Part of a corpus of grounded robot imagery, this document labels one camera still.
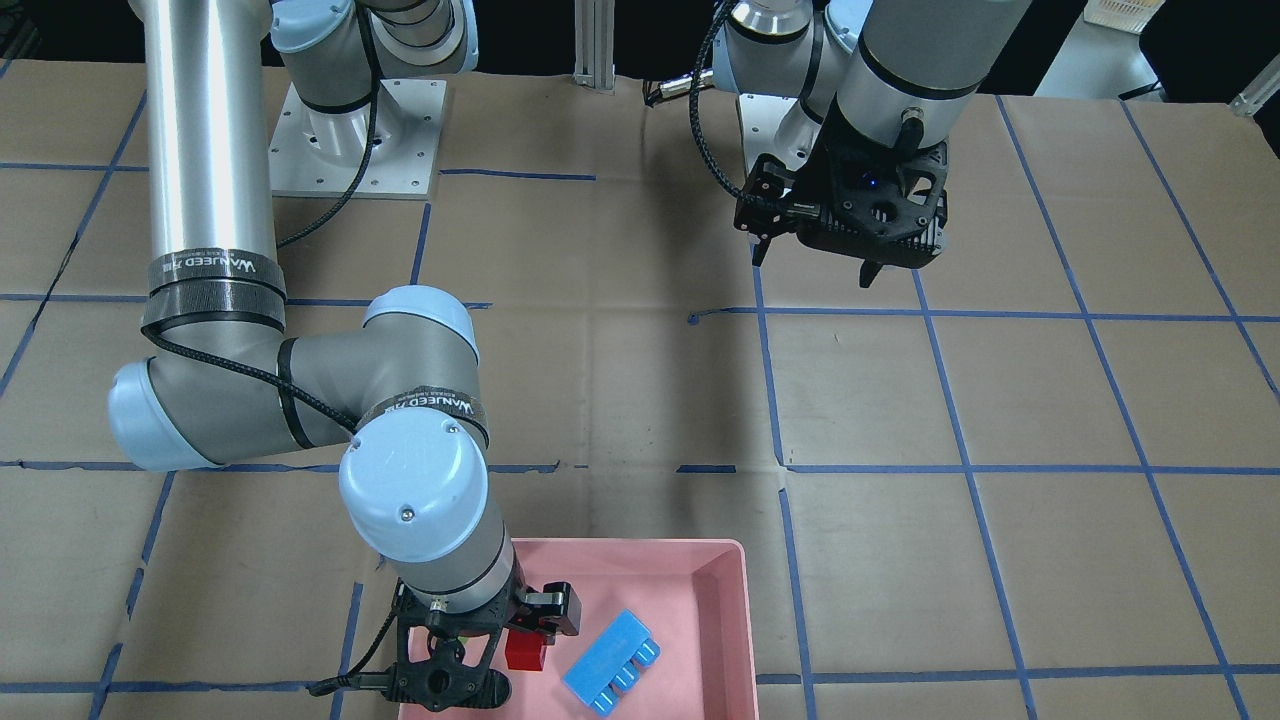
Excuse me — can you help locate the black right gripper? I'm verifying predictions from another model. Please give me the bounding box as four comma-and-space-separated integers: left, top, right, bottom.
385, 570, 582, 712

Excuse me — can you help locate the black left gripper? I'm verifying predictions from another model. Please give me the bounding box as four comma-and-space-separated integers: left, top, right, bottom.
733, 106, 948, 290

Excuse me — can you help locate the red toy block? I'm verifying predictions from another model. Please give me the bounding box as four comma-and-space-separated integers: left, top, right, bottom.
504, 629, 553, 673

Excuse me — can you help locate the blue toy block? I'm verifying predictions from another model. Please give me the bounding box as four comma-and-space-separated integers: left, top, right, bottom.
563, 609, 660, 717

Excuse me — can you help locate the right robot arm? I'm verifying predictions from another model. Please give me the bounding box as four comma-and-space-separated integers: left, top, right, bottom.
108, 1, 581, 712

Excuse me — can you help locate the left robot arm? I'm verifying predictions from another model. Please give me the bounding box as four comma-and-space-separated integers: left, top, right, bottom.
689, 1, 1029, 288

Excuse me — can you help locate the pink plastic box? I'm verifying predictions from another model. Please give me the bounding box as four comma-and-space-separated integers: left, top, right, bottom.
445, 538, 759, 719

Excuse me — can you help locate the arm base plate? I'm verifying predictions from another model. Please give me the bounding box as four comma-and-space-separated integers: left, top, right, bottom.
737, 94, 832, 181
269, 79, 448, 201

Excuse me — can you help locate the aluminium frame post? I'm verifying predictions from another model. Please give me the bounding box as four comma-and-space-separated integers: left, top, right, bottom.
572, 0, 616, 95

